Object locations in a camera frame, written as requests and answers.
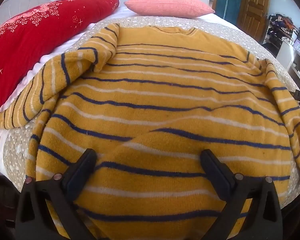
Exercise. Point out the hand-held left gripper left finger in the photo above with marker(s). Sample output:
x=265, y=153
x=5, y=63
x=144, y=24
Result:
x=78, y=177

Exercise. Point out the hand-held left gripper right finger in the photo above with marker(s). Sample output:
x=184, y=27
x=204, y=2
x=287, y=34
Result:
x=218, y=177

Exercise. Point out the yellow striped sweater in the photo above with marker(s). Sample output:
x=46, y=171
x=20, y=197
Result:
x=165, y=105

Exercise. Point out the cluttered clothes shelf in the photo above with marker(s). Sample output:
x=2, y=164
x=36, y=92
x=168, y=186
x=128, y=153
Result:
x=280, y=27

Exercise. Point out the white shelf cabinet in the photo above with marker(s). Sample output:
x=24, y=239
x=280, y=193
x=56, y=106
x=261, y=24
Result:
x=287, y=55

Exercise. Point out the purple alarm clock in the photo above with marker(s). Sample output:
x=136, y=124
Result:
x=299, y=47

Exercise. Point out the beige dotted quilted blanket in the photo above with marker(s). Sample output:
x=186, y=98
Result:
x=15, y=152

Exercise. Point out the wooden door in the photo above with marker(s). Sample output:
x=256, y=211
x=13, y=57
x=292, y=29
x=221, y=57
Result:
x=253, y=7

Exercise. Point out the red floral pillow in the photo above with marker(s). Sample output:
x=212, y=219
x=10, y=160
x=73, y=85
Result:
x=27, y=42

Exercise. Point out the pink ribbed pillow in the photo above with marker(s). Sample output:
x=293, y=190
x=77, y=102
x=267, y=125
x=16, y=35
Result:
x=167, y=3

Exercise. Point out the white padded headboard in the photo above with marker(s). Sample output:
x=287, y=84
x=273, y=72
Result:
x=13, y=5

